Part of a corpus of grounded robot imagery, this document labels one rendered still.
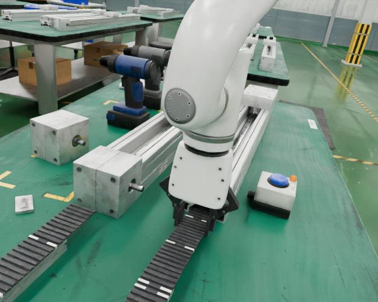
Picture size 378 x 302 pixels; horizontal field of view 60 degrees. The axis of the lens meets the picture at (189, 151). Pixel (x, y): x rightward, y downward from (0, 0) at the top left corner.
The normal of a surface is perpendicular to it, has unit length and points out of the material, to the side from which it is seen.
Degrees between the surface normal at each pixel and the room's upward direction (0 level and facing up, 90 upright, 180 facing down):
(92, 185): 90
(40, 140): 90
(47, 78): 90
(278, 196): 90
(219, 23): 56
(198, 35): 64
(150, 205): 0
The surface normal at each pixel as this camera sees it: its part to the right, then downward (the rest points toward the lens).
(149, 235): 0.13, -0.90
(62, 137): 0.89, 0.29
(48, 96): -0.21, 0.39
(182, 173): -0.41, 0.33
